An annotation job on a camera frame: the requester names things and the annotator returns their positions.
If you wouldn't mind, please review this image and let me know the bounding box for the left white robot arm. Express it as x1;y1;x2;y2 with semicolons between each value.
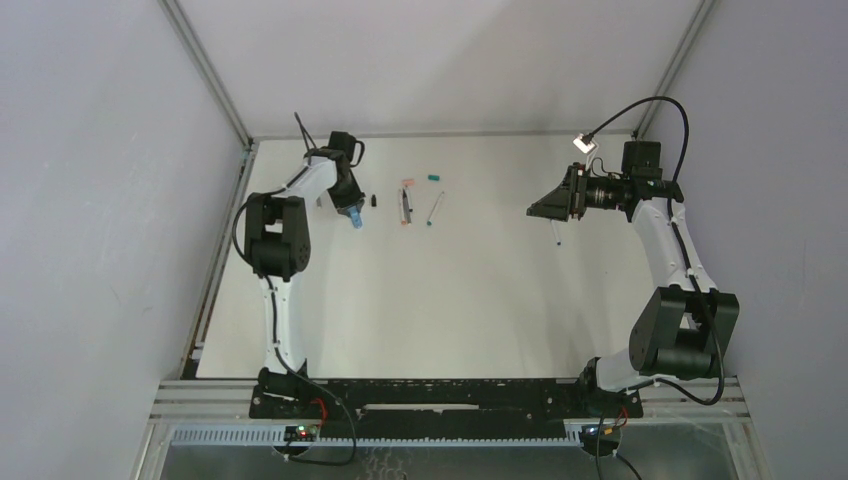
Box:
232;131;366;386

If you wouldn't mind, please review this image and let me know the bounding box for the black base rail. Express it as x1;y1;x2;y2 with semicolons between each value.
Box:
249;370;644;442

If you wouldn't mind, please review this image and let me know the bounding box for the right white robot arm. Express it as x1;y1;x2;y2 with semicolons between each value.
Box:
526;140;740;405

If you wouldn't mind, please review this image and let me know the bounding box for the white pen green end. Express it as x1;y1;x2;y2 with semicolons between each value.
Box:
426;191;445;226

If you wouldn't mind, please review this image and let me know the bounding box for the white pen blue end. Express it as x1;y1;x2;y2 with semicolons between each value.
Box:
550;220;562;246

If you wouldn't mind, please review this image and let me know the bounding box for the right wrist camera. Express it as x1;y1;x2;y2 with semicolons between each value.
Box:
572;134;598;171

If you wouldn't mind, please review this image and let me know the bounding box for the light blue correction tape pen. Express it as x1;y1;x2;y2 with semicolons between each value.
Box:
349;208;363;229

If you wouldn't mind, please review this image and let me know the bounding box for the white pen orange end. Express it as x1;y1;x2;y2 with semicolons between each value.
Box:
398;189;408;226

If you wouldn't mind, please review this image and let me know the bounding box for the black checkered pen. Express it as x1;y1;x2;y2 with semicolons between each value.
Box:
402;188;413;225

